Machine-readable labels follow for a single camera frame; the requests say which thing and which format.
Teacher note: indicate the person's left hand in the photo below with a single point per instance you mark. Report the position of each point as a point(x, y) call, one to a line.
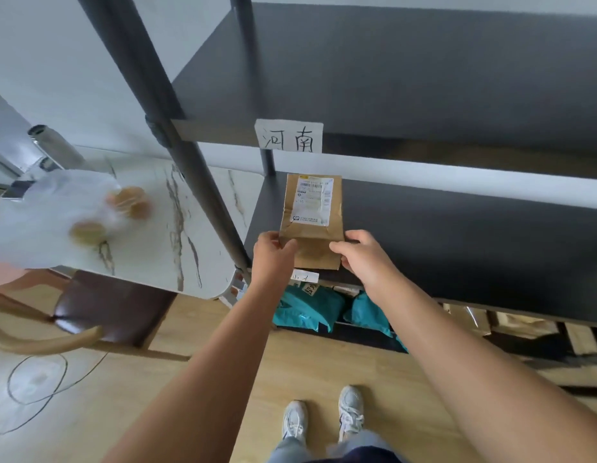
point(269, 260)

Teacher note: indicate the person's right hand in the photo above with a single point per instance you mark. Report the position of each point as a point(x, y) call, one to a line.
point(368, 260)

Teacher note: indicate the person's right thumb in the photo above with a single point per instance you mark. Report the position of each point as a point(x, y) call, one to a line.
point(339, 248)

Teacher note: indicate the person's left thumb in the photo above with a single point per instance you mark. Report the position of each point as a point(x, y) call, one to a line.
point(289, 244)

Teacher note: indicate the brown paper parcel with label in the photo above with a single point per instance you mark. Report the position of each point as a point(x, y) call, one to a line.
point(310, 207)

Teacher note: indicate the person's left forearm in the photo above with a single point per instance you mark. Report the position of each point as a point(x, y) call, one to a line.
point(216, 371)

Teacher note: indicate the person's right forearm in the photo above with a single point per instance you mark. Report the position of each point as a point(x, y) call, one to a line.
point(472, 380)

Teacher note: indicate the small white paper tag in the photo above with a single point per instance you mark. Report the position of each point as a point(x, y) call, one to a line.
point(304, 276)

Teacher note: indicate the teal mailer bag with label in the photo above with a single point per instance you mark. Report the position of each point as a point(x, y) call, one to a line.
point(305, 308)

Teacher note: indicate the white handwritten paper sign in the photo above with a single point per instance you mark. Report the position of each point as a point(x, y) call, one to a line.
point(290, 136)

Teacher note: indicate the brown cardboard parcel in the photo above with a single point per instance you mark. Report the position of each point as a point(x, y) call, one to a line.
point(582, 338)
point(525, 325)
point(469, 319)

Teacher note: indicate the round brown bun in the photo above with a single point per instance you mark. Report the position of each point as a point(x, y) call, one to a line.
point(88, 232)
point(130, 202)

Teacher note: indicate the person's right white sneaker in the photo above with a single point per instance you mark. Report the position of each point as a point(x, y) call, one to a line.
point(351, 412)

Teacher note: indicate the person's white sneaker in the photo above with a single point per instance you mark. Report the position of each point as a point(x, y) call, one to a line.
point(294, 421)
point(351, 412)

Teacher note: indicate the person's left white sneaker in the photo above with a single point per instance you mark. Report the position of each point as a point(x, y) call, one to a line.
point(294, 421)

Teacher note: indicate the brown leather wooden chair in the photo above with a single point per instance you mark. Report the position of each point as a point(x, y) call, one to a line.
point(110, 308)

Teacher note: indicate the black metal shelf rack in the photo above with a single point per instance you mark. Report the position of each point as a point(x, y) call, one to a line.
point(424, 67)

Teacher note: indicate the person's grey trousers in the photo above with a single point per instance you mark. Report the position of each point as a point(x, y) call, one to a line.
point(337, 450)

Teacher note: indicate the white plastic bag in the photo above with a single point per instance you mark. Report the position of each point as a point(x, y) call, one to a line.
point(43, 221)

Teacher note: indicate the silver metal tube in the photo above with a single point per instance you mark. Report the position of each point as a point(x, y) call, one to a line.
point(57, 145)

